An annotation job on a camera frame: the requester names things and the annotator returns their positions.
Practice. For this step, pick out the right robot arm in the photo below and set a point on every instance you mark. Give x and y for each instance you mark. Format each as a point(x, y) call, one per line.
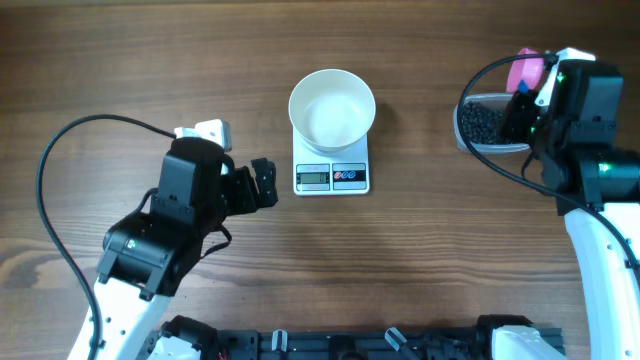
point(596, 187)

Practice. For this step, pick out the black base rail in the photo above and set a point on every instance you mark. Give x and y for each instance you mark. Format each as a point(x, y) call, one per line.
point(495, 336)

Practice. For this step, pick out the clear plastic container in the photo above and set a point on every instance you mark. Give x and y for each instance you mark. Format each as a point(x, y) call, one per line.
point(493, 101)

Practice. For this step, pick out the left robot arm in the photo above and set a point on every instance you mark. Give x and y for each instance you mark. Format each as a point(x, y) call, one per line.
point(147, 254)

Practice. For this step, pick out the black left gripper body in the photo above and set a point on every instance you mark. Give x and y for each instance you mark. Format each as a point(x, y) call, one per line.
point(247, 190)

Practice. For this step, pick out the pink scoop with blue handle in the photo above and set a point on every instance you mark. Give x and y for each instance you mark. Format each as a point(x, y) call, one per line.
point(524, 75)

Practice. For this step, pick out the white bowl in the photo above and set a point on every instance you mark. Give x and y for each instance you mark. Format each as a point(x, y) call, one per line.
point(332, 109)

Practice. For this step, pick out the black beans in container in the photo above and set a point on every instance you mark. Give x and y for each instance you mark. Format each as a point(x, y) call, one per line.
point(481, 124)

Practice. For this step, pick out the white kitchen scale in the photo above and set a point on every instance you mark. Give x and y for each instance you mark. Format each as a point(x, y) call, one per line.
point(315, 173)

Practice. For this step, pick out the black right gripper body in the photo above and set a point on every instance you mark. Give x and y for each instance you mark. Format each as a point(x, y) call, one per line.
point(518, 118)

